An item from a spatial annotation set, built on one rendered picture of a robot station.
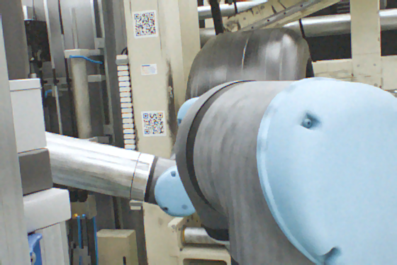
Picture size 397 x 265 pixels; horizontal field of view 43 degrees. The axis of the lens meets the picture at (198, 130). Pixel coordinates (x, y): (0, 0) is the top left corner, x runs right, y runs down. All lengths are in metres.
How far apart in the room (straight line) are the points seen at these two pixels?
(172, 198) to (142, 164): 0.07
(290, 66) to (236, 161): 0.95
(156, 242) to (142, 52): 0.58
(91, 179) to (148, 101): 0.74
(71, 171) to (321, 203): 0.55
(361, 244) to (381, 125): 0.07
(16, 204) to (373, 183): 0.31
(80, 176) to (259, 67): 0.62
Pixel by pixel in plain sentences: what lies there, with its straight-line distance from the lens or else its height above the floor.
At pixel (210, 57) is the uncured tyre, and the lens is 1.31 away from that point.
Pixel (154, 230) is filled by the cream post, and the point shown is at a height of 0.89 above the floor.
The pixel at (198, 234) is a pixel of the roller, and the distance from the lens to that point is 1.44.
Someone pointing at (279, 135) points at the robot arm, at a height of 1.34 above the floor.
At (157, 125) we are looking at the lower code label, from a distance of 1.49.
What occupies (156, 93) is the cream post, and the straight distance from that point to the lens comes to 1.48.
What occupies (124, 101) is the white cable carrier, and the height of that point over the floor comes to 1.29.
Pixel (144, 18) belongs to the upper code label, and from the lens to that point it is 1.49.
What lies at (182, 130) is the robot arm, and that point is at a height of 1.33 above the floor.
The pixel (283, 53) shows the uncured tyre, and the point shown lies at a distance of 1.28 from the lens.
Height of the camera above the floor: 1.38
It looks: 7 degrees down
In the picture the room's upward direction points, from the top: 4 degrees counter-clockwise
